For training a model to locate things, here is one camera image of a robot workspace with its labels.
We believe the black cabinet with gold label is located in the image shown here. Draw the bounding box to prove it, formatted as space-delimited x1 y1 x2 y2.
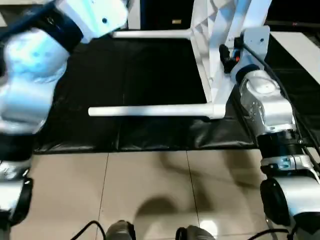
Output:
139 0 198 30

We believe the black robot foot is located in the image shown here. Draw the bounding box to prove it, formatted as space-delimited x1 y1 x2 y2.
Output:
175 224 216 240
106 219 137 240

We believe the black hanging cable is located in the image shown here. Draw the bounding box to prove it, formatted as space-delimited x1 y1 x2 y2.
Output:
249 228 293 240
72 220 108 240

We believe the black work mat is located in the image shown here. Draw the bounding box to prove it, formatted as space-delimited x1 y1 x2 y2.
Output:
33 24 320 154

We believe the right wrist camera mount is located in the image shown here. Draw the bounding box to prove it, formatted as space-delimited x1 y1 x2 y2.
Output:
231 26 271 82

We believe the white plastic table leg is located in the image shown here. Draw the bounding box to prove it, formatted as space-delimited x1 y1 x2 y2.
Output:
111 27 194 40
88 104 226 120

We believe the black right robot foot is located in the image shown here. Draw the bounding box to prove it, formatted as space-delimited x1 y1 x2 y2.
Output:
175 224 216 240

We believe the white flat panel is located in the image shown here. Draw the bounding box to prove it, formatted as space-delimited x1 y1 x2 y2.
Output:
269 31 320 85

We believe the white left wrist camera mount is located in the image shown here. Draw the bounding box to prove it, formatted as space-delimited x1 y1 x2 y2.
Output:
57 0 130 45

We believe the black rail with red mark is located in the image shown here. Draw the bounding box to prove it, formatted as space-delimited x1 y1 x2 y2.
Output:
264 21 320 28

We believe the black left robot foot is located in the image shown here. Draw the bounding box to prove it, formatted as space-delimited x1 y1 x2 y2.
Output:
106 219 137 240

